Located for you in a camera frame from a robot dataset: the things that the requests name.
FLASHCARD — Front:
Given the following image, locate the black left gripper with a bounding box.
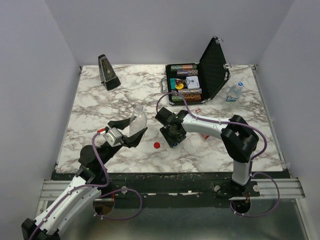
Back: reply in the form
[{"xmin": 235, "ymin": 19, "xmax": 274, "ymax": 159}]
[{"xmin": 99, "ymin": 116, "xmax": 148, "ymax": 165}]

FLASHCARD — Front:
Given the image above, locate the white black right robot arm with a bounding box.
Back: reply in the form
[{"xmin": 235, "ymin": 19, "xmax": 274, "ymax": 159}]
[{"xmin": 155, "ymin": 107, "xmax": 259, "ymax": 196}]

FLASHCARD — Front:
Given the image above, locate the red bottle cap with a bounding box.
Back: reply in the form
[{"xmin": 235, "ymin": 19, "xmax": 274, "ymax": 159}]
[{"xmin": 153, "ymin": 142, "xmax": 161, "ymax": 149}]

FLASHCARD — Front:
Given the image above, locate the clear unlabelled plastic bottle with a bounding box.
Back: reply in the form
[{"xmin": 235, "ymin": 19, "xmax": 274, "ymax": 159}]
[{"xmin": 129, "ymin": 104, "xmax": 147, "ymax": 136}]

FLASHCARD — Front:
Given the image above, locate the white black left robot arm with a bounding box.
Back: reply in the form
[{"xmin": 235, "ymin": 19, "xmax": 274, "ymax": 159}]
[{"xmin": 21, "ymin": 118, "xmax": 147, "ymax": 240}]

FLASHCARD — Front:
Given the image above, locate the black poker chip case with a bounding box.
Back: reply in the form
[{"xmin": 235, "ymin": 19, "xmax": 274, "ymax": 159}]
[{"xmin": 165, "ymin": 36, "xmax": 231, "ymax": 105}]

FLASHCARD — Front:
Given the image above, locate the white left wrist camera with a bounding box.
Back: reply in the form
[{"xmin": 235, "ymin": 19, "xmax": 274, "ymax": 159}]
[{"xmin": 102, "ymin": 127, "xmax": 123, "ymax": 147}]

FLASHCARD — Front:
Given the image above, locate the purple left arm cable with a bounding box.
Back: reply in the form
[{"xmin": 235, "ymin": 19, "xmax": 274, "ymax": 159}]
[{"xmin": 28, "ymin": 129, "xmax": 143, "ymax": 240}]

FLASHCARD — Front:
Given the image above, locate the red label water bottle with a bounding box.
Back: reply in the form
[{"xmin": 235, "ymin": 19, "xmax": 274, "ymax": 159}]
[{"xmin": 195, "ymin": 108, "xmax": 219, "ymax": 146}]

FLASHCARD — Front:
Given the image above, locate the black metronome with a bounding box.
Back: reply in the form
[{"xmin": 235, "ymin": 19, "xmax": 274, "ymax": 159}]
[{"xmin": 98, "ymin": 54, "xmax": 121, "ymax": 91}]

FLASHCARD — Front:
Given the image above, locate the Pocari Sweat clear bottle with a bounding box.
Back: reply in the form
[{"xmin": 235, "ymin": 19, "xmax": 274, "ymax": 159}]
[{"xmin": 225, "ymin": 83, "xmax": 243, "ymax": 104}]

